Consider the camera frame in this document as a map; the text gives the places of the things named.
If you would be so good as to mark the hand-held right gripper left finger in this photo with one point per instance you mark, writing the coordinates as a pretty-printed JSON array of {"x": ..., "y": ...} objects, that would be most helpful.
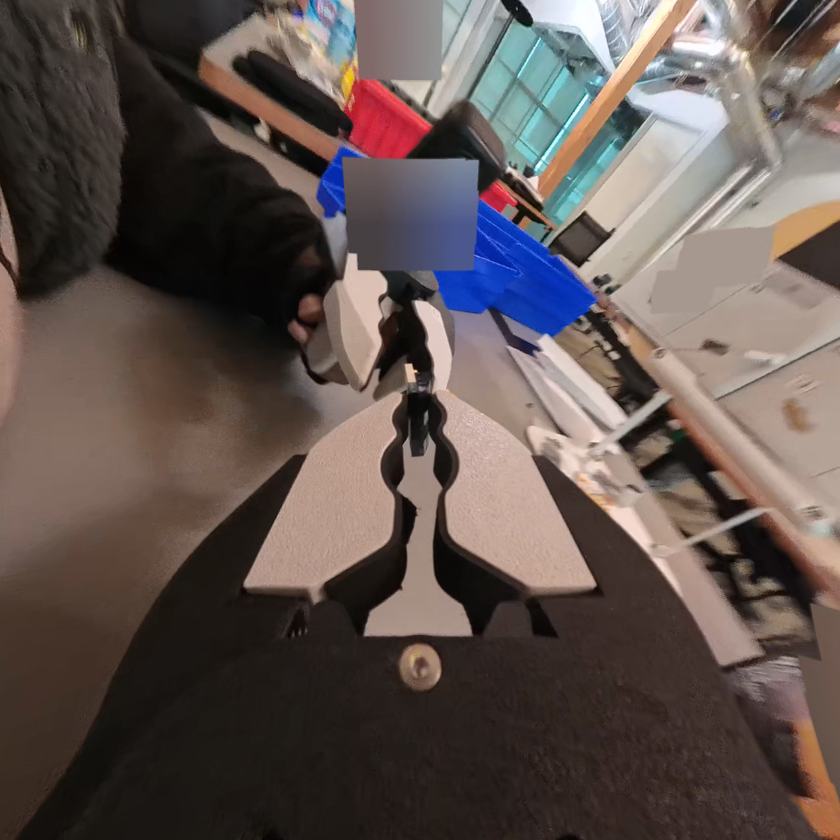
[{"x": 328, "y": 518}]

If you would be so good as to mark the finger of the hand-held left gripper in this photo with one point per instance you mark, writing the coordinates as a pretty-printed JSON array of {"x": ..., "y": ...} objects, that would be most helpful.
[
  {"x": 354, "y": 321},
  {"x": 441, "y": 341}
]

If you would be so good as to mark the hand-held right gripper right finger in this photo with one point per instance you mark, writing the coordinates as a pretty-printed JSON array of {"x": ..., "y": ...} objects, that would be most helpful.
[{"x": 518, "y": 512}]

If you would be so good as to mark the black plate with white studs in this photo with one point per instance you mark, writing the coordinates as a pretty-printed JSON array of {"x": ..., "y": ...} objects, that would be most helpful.
[{"x": 418, "y": 420}]

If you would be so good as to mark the pile of grey lego pieces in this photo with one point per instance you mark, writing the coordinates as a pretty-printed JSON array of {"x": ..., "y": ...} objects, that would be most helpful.
[{"x": 564, "y": 448}]

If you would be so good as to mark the person's left hand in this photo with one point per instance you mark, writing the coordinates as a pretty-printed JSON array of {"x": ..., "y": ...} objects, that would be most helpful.
[{"x": 308, "y": 328}]

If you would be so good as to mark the red storage bin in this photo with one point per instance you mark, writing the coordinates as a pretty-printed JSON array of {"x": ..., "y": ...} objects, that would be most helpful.
[{"x": 380, "y": 118}]

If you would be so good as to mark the orange sticker sheet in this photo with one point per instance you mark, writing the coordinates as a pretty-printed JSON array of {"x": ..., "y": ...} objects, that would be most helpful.
[{"x": 610, "y": 485}]

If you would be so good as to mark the cluttered wooden desk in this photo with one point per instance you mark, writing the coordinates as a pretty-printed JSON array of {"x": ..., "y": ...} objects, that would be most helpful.
[{"x": 528, "y": 200}]

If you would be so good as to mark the black round lamp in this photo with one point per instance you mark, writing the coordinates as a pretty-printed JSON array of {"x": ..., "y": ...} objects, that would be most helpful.
[{"x": 518, "y": 10}]

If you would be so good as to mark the white flat sheets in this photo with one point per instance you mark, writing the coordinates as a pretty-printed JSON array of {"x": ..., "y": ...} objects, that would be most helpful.
[{"x": 577, "y": 387}]

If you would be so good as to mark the black office chair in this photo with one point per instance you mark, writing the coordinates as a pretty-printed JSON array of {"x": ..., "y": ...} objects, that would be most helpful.
[{"x": 581, "y": 239}]

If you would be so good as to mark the wooden column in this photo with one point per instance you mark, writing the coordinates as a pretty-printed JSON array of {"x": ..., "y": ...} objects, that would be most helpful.
[{"x": 617, "y": 85}]

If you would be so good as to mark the wooden desk with dark bag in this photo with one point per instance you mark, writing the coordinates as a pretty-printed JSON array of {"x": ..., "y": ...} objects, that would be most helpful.
[{"x": 275, "y": 111}]

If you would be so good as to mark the white rounded mat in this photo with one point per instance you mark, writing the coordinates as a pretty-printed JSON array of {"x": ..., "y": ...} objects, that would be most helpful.
[{"x": 689, "y": 590}]

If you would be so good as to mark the dark fleece jacket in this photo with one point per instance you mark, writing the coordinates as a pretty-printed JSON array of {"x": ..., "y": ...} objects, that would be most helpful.
[{"x": 59, "y": 144}]

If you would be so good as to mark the white metal post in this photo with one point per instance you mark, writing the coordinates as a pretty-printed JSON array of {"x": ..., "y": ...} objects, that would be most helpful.
[{"x": 633, "y": 423}]

